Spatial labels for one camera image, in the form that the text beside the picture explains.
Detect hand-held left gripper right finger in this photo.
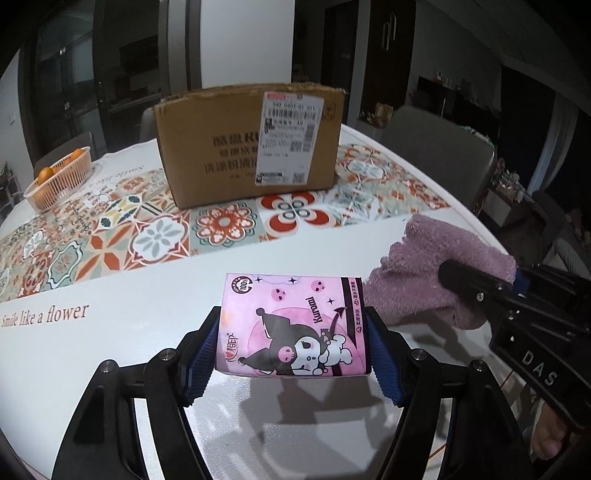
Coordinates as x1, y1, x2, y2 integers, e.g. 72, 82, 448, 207
365, 307, 536, 480

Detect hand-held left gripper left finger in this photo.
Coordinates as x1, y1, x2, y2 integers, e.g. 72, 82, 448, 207
55, 307, 222, 480

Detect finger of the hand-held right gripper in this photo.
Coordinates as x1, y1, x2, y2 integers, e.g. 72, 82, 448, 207
512, 264, 591, 308
438, 260, 591, 337

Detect purple fuzzy towel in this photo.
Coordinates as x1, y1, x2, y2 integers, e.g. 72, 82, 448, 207
365, 213, 518, 330

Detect pink printed tissue pack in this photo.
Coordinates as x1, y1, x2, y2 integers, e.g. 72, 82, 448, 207
215, 272, 373, 378

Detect cardboard box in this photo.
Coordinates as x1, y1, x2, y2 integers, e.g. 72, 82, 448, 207
154, 83, 347, 210

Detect person's right hand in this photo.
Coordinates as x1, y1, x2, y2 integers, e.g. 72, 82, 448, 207
534, 401, 583, 463

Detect grey dining chair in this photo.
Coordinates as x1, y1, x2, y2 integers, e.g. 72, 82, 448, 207
381, 105, 499, 209
33, 131, 96, 177
139, 105, 160, 145

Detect patterned table mat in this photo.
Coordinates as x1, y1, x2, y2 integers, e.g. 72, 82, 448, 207
0, 141, 451, 304

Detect dark sideboard with ornaments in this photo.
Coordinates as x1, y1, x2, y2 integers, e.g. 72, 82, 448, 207
416, 71, 502, 139

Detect pink plastic basket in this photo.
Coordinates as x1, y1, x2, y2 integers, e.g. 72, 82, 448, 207
23, 147, 95, 212

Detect dark wooden wardrobe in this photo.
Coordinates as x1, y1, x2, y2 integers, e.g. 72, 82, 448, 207
365, 0, 416, 118

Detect dark glass sliding doors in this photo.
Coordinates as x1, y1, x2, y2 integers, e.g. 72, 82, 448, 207
18, 0, 204, 155

